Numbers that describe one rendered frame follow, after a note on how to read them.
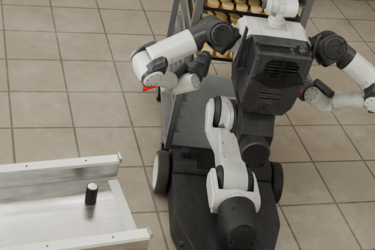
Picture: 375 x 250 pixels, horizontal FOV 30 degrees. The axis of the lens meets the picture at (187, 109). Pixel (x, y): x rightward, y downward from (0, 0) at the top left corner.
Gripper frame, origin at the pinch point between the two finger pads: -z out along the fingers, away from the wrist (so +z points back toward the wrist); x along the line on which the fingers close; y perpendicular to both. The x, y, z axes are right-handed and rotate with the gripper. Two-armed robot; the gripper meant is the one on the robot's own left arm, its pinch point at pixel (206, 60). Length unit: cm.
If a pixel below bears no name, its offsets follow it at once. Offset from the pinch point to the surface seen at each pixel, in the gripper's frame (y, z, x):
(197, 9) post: 10.4, -4.0, 18.4
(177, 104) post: 10.1, -4.2, -30.3
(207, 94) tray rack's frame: 13, -54, -54
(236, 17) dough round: -0.4, -25.5, 10.1
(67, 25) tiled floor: 117, -83, -69
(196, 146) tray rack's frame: -1, -11, -54
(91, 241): -23, 130, 21
